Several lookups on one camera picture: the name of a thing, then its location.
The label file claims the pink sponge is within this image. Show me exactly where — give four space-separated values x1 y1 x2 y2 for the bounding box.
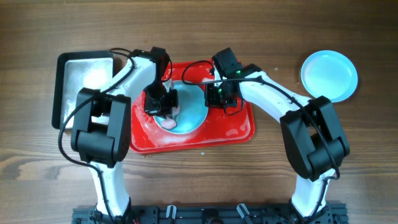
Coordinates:
160 106 180 129

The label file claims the mint plate with orange stain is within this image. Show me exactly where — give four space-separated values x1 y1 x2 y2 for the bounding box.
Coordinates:
164 80 208 134

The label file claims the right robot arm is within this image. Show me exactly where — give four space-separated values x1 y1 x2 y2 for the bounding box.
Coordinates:
206 48 349 223

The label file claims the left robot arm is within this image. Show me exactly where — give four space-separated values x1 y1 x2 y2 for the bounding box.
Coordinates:
70 47 178 223

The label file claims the red plastic tray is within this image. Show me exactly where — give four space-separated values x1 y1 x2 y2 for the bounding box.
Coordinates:
129 59 256 155

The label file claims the black metal basin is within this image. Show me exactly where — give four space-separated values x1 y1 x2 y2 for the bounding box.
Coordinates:
52 50 114 129

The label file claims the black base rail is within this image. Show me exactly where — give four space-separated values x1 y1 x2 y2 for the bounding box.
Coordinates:
71 203 349 224

